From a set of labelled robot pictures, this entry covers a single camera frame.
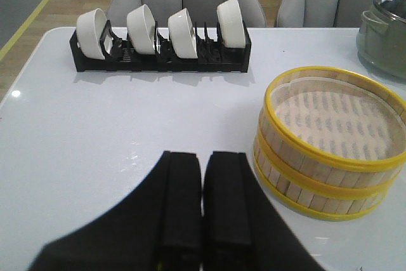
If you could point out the bamboo steamer tier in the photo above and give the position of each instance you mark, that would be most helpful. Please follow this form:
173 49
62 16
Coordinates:
335 126
308 196

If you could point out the black bowl rack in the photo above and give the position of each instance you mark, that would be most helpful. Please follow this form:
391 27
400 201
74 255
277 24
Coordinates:
213 55

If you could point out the grey-green electric cooking pot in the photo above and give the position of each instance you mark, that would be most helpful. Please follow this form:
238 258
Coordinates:
381 36

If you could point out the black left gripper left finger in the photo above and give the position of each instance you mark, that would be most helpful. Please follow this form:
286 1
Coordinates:
156 227

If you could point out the white bowl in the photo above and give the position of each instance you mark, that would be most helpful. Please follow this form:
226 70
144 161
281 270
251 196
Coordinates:
231 24
89 28
141 30
182 35

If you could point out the white bowl far left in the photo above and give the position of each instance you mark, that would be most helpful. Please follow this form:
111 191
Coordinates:
89 28

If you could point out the white bowl rightmost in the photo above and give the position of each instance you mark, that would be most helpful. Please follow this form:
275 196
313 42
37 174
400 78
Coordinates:
231 24

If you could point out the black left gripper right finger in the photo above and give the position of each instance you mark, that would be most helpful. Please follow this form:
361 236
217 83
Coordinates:
242 230

